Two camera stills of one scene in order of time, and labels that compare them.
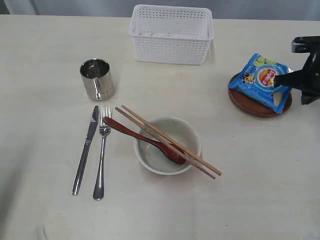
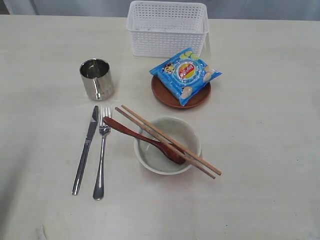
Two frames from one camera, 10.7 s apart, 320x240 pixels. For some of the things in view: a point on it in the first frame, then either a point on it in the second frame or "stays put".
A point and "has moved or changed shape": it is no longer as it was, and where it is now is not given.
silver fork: [105, 127] stays put
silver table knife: [94, 119] stays put
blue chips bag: [256, 81] → [184, 74]
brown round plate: [250, 106] → [164, 96]
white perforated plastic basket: [171, 34] has moved or changed shape
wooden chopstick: [166, 143] stays put
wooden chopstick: [169, 139] stays put
